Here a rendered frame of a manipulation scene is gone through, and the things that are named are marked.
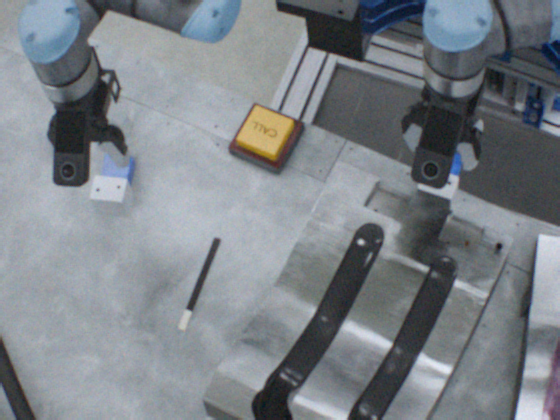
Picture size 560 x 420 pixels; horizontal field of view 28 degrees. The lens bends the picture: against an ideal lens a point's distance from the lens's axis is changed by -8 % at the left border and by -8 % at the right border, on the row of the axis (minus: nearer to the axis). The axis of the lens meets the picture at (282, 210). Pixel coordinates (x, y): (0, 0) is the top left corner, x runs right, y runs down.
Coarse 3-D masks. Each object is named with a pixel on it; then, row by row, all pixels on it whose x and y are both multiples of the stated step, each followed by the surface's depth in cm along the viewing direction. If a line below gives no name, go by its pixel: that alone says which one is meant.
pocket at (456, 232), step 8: (448, 216) 156; (448, 224) 158; (456, 224) 158; (464, 224) 157; (472, 224) 156; (448, 232) 158; (456, 232) 157; (464, 232) 157; (472, 232) 157; (480, 232) 156; (440, 240) 157; (448, 240) 157; (456, 240) 157; (464, 240) 157; (472, 240) 157; (464, 248) 157; (472, 248) 156
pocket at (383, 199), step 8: (376, 184) 159; (384, 184) 160; (376, 192) 161; (384, 192) 160; (392, 192) 159; (400, 192) 159; (368, 200) 159; (376, 200) 160; (384, 200) 160; (392, 200) 160; (400, 200) 160; (408, 200) 159; (376, 208) 160; (384, 208) 160; (392, 208) 160; (400, 208) 159; (392, 216) 159; (400, 216) 159
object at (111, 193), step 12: (108, 156) 168; (108, 168) 168; (120, 168) 167; (132, 168) 169; (96, 180) 166; (108, 180) 165; (120, 180) 165; (96, 192) 165; (108, 192) 165; (120, 192) 165; (132, 192) 169; (96, 204) 166; (108, 204) 166; (120, 204) 165
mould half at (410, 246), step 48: (336, 192) 158; (336, 240) 156; (384, 240) 155; (432, 240) 154; (480, 240) 154; (288, 288) 154; (384, 288) 153; (480, 288) 151; (240, 336) 149; (288, 336) 150; (336, 336) 151; (384, 336) 151; (432, 336) 150; (240, 384) 144; (336, 384) 145; (432, 384) 147
